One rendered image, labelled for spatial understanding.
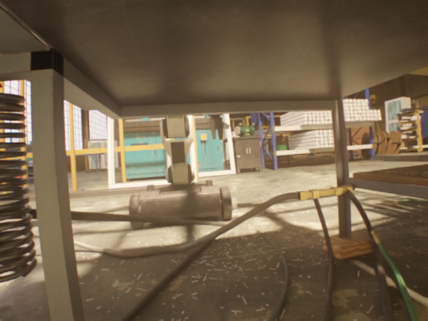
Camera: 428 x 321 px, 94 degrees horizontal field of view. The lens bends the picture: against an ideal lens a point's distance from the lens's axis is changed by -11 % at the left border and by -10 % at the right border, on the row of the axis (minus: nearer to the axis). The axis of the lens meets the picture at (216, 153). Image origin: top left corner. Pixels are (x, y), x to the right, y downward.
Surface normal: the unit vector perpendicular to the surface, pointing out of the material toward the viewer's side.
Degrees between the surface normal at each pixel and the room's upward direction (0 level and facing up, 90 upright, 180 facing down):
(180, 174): 113
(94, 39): 180
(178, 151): 127
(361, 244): 90
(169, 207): 90
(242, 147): 90
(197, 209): 90
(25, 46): 180
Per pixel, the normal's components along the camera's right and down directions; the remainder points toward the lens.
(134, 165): 0.16, -0.03
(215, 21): 0.07, 1.00
